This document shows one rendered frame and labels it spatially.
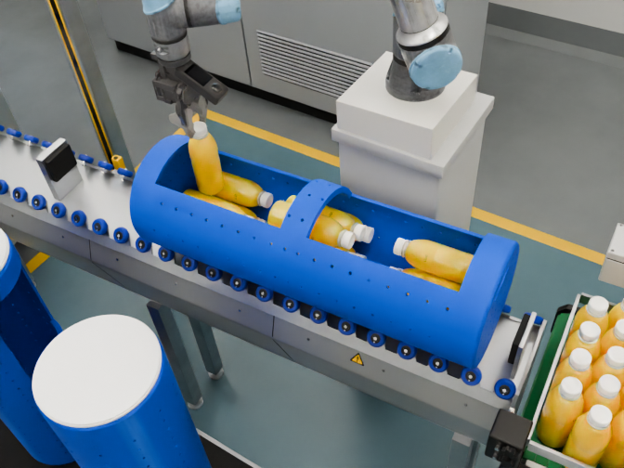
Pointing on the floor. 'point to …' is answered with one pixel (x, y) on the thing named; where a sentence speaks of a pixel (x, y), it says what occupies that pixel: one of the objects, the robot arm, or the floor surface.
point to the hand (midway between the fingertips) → (199, 128)
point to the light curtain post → (89, 79)
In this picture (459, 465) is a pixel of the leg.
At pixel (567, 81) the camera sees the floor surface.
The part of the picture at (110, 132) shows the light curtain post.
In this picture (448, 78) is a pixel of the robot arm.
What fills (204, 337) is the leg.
